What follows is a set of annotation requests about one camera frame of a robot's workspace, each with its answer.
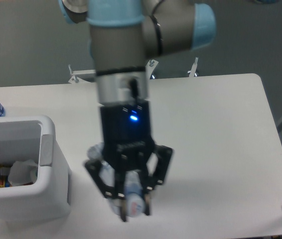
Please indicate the crushed clear plastic bottle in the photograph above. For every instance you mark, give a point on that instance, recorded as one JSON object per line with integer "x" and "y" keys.
{"x": 132, "y": 186}

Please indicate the white plastic bag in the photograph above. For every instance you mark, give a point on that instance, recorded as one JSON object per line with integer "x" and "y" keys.
{"x": 20, "y": 170}

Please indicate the white pedestal foot bracket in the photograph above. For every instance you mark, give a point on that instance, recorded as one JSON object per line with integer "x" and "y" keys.
{"x": 81, "y": 76}

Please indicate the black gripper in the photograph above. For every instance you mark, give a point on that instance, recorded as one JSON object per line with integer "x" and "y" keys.
{"x": 128, "y": 146}

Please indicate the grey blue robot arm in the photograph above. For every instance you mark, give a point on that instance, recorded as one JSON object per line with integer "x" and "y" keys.
{"x": 125, "y": 34}

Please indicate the colourful trash in can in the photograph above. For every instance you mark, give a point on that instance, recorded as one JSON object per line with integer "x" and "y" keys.
{"x": 4, "y": 173}

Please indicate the white trash can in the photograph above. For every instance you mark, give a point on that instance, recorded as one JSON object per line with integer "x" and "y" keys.
{"x": 33, "y": 137}

